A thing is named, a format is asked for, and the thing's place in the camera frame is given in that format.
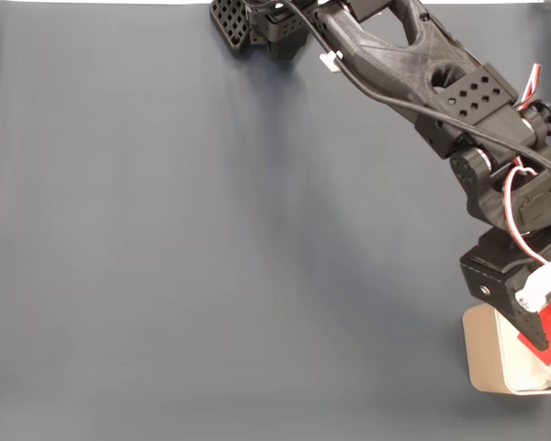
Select beige box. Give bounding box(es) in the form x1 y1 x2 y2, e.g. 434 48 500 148
462 305 551 396

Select white crumpled cloth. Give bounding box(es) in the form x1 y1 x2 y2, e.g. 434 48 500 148
525 348 551 392

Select white cable clip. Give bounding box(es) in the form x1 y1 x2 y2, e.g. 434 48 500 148
319 51 343 74

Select white red servo wire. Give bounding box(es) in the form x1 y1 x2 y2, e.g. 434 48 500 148
515 62 545 112
504 164 551 268

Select blue-grey table mat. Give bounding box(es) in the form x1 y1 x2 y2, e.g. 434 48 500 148
0 3 551 441

